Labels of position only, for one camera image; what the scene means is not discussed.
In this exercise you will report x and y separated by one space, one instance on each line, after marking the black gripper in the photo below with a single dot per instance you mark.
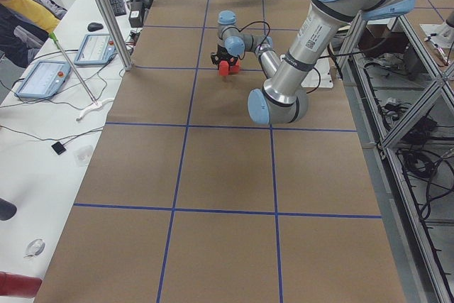
223 53

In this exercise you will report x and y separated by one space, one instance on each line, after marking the red block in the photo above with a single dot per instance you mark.
235 69
223 68

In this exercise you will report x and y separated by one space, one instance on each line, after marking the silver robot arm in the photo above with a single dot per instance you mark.
282 99

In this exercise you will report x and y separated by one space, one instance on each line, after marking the black box with label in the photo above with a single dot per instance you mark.
138 12

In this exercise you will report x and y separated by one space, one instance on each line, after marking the black keyboard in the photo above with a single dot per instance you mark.
115 0

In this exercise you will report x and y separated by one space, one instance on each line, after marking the black computer mouse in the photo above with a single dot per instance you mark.
94 26

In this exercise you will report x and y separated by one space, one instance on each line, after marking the far teach pendant tablet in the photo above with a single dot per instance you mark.
96 49

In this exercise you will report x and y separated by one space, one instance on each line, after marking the teach pendant tablet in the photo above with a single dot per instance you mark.
96 49
44 80

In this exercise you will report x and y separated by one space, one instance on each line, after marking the metal rod with hook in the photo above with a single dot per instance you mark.
95 103

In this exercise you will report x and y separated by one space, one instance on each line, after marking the seated person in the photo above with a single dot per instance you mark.
25 26

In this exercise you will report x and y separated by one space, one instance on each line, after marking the near teach pendant tablet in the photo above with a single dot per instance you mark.
44 80

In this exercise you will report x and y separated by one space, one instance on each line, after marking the small black square pad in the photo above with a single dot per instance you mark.
58 148

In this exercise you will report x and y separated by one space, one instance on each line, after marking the red cylinder bottle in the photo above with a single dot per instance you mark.
13 285

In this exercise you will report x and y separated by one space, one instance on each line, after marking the aluminium frame post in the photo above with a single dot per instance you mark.
111 23

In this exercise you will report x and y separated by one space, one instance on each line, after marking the white pedestal column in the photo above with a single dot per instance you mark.
319 77

